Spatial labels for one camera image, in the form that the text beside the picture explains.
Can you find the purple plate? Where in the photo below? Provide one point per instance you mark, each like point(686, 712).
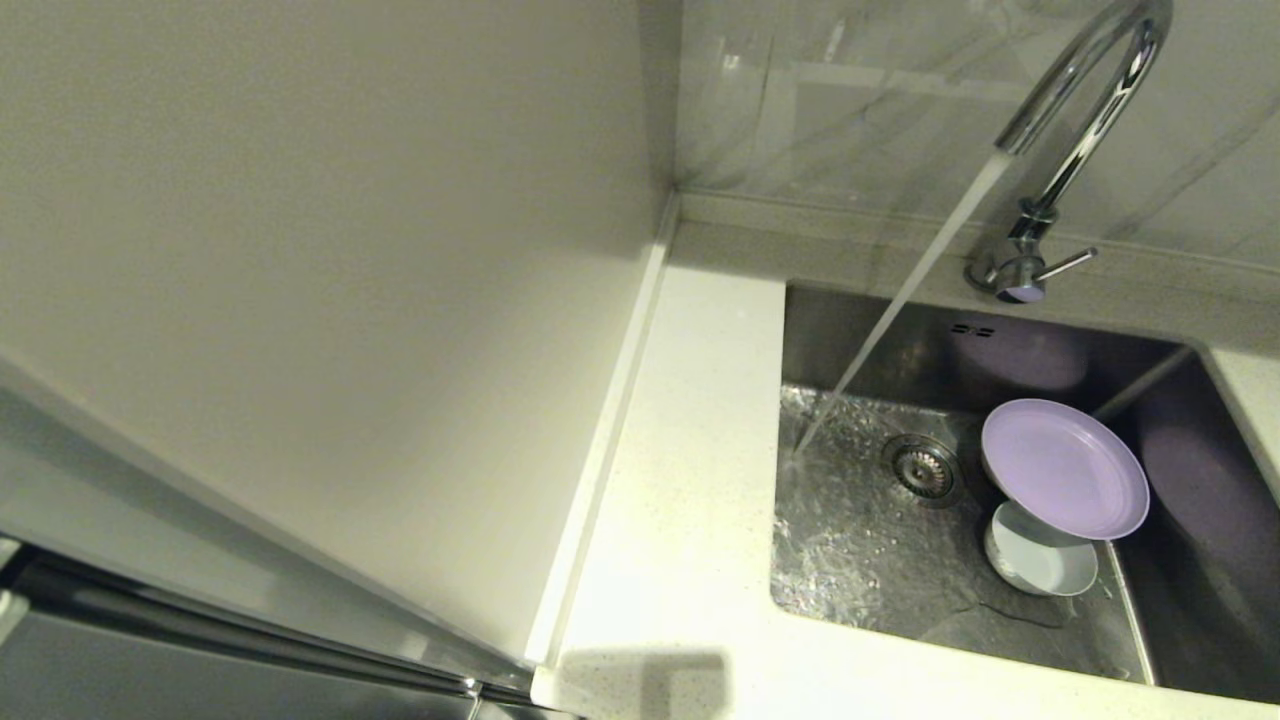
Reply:
point(1060, 465)

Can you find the pale blue round bowl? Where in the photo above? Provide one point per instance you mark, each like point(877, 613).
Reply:
point(1040, 565)

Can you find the chrome gooseneck faucet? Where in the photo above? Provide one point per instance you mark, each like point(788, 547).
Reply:
point(1075, 160)

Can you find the stainless steel sink basin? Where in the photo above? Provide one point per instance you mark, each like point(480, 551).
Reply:
point(870, 570)

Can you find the running water stream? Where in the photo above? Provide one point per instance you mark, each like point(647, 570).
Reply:
point(900, 300)

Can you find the round metal drain strainer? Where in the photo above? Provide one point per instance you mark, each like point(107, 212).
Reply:
point(922, 468)

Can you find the tall silver door refrigerator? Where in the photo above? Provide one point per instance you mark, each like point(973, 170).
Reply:
point(300, 250)

